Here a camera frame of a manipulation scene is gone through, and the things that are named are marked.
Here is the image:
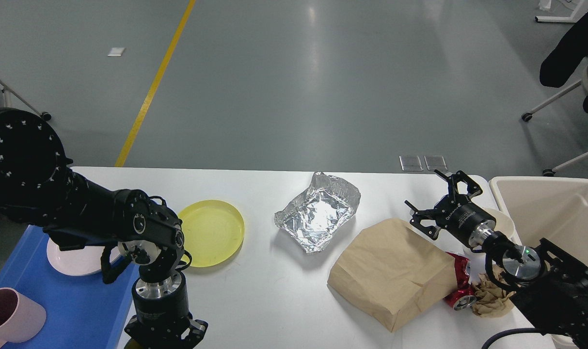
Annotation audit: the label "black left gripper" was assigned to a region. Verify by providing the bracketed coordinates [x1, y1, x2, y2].
[125, 271, 209, 347]

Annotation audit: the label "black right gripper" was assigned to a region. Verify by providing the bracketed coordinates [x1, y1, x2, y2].
[404, 169, 496, 249]

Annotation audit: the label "yellow plastic plate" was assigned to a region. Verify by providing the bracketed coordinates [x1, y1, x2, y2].
[178, 200, 245, 268]

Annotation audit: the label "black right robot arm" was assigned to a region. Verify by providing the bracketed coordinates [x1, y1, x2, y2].
[409, 170, 588, 349]

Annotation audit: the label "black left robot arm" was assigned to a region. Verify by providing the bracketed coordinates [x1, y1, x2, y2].
[0, 108, 209, 349]

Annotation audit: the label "white paper cup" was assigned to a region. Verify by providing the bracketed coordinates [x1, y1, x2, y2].
[483, 207, 517, 241]

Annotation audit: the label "floor outlet cover plates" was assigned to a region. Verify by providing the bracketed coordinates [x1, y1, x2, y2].
[398, 156, 447, 172]

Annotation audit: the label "blue plastic tray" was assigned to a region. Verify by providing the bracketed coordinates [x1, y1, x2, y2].
[0, 226, 138, 349]

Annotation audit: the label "brown paper bag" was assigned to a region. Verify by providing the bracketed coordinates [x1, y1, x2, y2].
[327, 218, 457, 332]

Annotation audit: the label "crushed red soda can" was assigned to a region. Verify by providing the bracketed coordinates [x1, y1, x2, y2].
[443, 252, 477, 311]

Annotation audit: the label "pink plate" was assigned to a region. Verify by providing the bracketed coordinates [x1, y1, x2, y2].
[46, 239, 105, 277]

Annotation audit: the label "crumpled brown paper napkin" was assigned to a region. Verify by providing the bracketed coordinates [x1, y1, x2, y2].
[472, 273, 515, 318]

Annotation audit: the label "beige plastic bin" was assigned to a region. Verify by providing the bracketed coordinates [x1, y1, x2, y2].
[489, 176, 588, 267]

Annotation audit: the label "crumpled aluminium foil tray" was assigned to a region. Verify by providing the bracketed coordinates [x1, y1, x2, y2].
[273, 172, 362, 254]

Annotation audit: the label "pink mug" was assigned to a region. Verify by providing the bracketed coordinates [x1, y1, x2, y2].
[0, 287, 47, 348]

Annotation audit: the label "white rolling chair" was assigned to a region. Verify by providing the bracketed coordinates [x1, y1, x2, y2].
[521, 63, 588, 177]

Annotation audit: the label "person in black clothing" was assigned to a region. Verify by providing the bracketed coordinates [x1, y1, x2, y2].
[539, 12, 588, 88]

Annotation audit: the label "white paper scrap on floor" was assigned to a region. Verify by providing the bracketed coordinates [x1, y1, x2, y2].
[107, 47, 126, 57]

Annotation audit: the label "white rolling stand left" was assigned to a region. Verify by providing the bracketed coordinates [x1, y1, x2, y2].
[0, 48, 52, 122]

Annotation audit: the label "white table frame background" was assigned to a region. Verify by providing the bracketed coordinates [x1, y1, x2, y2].
[534, 0, 588, 24]

